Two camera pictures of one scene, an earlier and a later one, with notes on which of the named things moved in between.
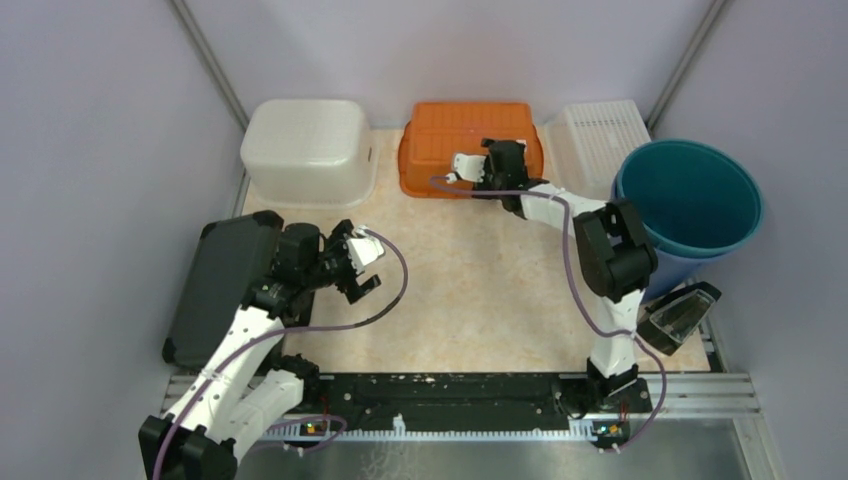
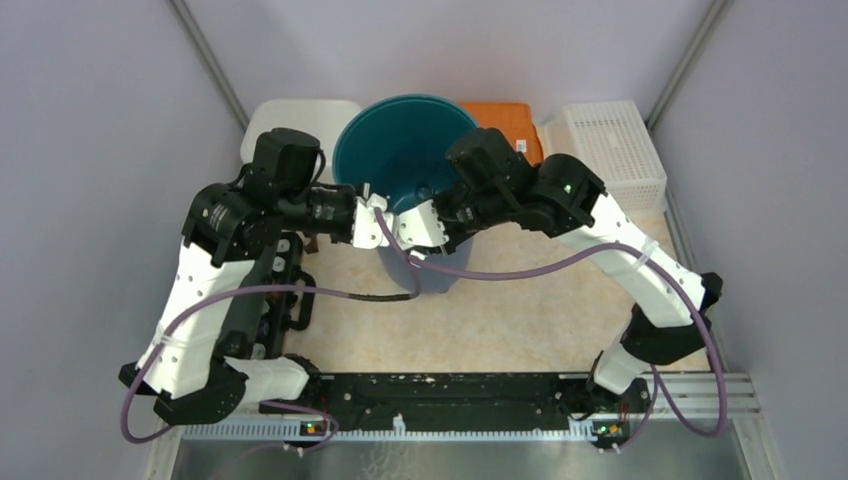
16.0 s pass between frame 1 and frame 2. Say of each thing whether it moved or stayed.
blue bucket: moved
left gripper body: moved
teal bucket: moved
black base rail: stayed
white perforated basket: stayed
